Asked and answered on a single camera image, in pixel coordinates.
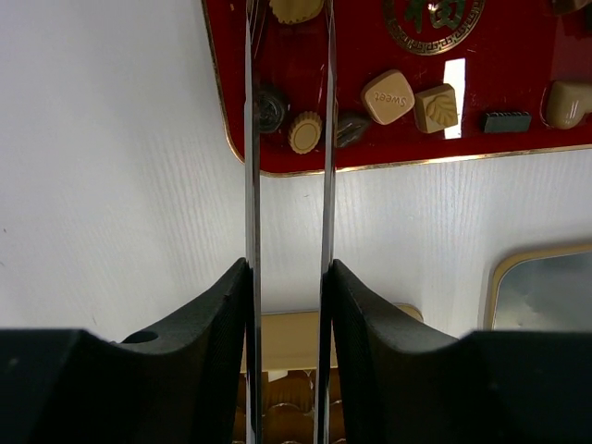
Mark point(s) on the gold chocolate tin box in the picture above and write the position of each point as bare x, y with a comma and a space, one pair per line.
289, 374

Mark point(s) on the tan leaf square chocolate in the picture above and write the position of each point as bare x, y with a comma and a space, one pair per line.
435, 109

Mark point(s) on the silver tin lid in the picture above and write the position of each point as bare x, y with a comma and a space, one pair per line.
546, 288

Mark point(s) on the red chocolate tray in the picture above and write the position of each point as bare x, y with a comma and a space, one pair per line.
499, 56

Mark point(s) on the metal tongs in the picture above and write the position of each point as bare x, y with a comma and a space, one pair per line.
252, 208

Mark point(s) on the tan fluted round chocolate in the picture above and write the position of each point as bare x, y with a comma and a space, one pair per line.
305, 132

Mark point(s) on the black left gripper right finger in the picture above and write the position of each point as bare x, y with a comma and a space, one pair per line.
402, 381

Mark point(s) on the large tan fluted chocolate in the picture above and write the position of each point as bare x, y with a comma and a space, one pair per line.
291, 12

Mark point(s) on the dark oval chocolate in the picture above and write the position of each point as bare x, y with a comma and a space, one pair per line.
351, 128

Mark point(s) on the tan Sweet square chocolate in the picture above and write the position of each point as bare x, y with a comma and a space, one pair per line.
388, 97

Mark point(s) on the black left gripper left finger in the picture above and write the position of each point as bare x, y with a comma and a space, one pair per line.
175, 381

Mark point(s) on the dark round swirl chocolate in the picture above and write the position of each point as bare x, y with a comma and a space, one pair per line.
273, 108

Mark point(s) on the dark green bar chocolate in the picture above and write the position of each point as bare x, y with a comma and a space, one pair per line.
506, 122

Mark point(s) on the tan heart chocolate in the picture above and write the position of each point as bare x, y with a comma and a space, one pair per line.
567, 104

